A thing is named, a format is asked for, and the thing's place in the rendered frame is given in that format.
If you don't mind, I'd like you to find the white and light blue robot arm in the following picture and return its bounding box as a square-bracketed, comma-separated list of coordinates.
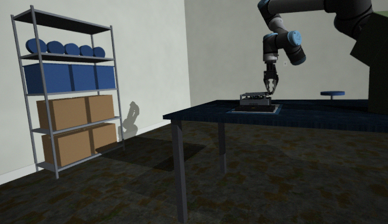
[258, 0, 373, 65]

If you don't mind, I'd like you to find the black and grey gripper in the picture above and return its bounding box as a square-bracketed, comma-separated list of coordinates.
[263, 61, 278, 94]

